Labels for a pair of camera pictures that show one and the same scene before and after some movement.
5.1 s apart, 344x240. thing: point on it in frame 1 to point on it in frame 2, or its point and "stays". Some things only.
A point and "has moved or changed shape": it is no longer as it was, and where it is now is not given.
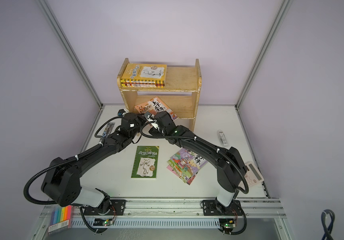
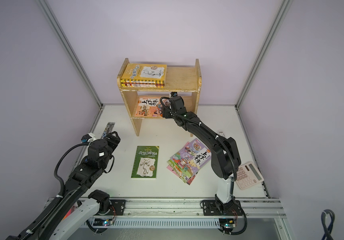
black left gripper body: (140, 120) to (110, 142)
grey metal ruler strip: (108, 129) stays
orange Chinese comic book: (154, 106) has moved or changed shape
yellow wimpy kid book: (142, 85) stays
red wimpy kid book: (142, 84) stays
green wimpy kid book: (145, 164) stays
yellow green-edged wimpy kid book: (144, 73) stays
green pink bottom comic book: (175, 169) stays
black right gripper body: (160, 132) to (170, 114)
